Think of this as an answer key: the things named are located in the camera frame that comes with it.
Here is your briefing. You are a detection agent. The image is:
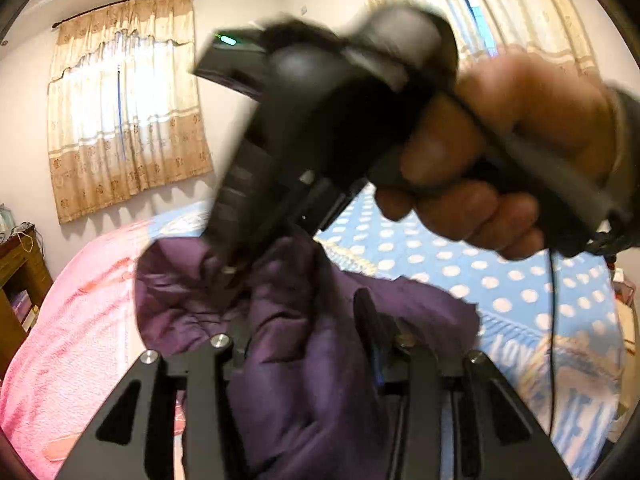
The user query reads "black cable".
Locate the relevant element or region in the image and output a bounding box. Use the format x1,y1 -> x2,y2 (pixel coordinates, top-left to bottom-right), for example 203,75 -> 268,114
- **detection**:
545,247 -> 559,438

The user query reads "blue polka-dot blanket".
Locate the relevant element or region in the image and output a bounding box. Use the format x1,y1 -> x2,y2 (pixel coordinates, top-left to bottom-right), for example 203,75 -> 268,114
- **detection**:
150,185 -> 626,480

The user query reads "person's right hand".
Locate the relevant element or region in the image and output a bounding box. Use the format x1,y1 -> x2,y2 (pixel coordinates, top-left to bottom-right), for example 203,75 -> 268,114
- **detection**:
375,52 -> 623,262

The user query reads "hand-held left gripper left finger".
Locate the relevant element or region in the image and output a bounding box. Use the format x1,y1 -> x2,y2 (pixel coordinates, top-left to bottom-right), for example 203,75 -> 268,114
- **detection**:
52,332 -> 251,480

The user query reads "beige patterned curtain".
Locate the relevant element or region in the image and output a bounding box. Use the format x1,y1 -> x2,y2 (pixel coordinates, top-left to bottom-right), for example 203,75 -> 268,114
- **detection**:
350,0 -> 601,76

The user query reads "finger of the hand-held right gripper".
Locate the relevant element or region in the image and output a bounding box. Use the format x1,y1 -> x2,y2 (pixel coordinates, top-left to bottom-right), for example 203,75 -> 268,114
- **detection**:
205,125 -> 302,292

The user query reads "purple quilted jacket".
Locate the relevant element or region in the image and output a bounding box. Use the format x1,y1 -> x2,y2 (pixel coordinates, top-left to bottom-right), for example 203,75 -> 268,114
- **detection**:
135,225 -> 481,480

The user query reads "pink blanket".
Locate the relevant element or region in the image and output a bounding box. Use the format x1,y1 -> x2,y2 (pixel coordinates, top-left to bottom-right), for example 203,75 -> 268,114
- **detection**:
0,200 -> 211,480

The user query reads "left window curtain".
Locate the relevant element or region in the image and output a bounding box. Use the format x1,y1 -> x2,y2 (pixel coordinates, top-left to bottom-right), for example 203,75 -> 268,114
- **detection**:
46,0 -> 216,226

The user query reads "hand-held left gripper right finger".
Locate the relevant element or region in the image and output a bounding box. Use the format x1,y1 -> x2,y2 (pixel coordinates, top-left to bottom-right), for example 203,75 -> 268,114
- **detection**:
352,287 -> 573,480

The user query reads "wooden desk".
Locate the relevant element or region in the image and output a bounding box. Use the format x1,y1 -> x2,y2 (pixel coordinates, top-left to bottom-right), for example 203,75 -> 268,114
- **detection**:
0,222 -> 53,381

